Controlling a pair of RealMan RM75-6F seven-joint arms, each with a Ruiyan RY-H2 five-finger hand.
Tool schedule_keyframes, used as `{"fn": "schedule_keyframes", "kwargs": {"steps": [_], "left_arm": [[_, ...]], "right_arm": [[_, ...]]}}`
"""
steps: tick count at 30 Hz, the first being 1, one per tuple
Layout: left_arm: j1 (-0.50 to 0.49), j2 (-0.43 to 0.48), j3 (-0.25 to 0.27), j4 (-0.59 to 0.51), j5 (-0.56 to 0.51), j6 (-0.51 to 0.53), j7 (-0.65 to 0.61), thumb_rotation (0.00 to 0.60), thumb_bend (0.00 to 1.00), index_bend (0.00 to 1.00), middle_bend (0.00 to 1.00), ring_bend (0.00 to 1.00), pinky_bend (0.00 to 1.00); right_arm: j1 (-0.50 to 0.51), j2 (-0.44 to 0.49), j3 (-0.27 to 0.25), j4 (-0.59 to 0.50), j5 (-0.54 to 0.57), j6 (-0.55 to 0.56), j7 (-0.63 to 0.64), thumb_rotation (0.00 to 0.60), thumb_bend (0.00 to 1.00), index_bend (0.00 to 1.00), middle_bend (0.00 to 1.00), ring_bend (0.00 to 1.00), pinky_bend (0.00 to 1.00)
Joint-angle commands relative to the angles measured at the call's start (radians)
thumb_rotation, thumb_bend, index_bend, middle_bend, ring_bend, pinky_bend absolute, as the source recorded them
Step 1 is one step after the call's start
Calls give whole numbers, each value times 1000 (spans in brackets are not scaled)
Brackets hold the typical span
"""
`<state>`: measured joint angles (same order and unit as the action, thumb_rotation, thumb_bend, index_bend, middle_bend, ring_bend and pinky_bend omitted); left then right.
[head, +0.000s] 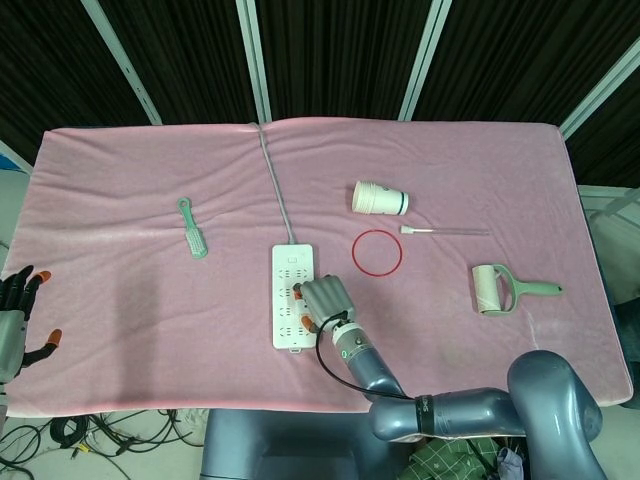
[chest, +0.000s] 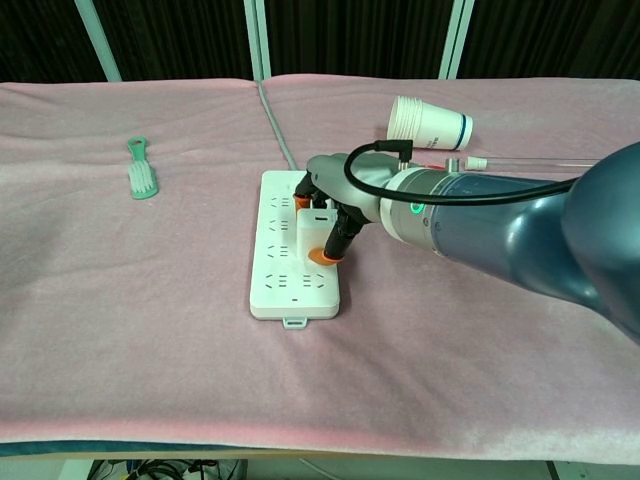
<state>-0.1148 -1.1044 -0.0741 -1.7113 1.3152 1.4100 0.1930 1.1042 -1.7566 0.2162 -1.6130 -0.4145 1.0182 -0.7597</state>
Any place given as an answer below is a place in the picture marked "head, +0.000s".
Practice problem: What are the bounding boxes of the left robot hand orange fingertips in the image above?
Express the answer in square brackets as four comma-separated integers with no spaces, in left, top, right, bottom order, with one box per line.
[0,264,64,387]

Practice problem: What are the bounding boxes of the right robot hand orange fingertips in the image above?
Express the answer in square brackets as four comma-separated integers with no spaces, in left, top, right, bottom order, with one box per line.
[292,274,369,352]

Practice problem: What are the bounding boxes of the white power strip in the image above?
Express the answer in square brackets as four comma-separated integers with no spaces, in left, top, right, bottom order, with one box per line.
[271,242,322,356]

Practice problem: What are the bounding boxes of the clear stick with white tip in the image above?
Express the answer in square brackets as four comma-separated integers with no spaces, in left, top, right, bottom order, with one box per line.
[399,224,491,238]

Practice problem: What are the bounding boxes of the white paper cup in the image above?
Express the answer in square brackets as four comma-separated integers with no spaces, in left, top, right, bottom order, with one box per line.
[351,179,411,217]

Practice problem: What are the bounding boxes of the pink velvet table cloth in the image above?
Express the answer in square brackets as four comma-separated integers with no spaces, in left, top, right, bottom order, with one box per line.
[6,118,631,417]

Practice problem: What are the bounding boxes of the grey-blue robot torso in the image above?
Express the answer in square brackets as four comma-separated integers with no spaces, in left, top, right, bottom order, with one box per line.
[199,406,417,480]

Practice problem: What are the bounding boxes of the green plaid fabric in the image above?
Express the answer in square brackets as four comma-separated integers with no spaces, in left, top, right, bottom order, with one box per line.
[406,433,507,480]

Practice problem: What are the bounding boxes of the dark pleated curtain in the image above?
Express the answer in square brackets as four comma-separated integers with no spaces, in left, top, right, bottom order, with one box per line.
[0,0,640,187]

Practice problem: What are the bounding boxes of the white side stand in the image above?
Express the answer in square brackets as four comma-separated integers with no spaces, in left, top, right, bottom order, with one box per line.
[578,183,640,314]

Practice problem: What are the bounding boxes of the thin red ring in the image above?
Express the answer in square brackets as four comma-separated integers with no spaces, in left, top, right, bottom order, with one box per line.
[350,228,405,278]

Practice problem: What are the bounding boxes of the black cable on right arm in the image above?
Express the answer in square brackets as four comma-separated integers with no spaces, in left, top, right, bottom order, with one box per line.
[314,311,419,402]

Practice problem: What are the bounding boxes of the black floor cable bundle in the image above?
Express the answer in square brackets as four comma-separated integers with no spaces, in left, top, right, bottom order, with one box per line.
[0,407,211,480]

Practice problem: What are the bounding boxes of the grey power strip cord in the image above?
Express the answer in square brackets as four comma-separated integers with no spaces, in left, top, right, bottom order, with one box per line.
[251,122,298,246]

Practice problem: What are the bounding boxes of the green handled white bristle brush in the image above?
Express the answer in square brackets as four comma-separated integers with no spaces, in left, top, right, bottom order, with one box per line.
[176,197,210,260]

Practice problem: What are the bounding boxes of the lint roller green handle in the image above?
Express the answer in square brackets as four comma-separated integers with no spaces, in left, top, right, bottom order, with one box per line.
[470,263,564,319]

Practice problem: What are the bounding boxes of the white screen frame post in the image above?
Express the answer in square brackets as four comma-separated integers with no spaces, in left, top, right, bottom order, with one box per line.
[558,0,640,142]
[405,0,454,122]
[0,138,27,172]
[235,0,263,124]
[82,0,163,126]
[398,0,442,122]
[244,0,274,124]

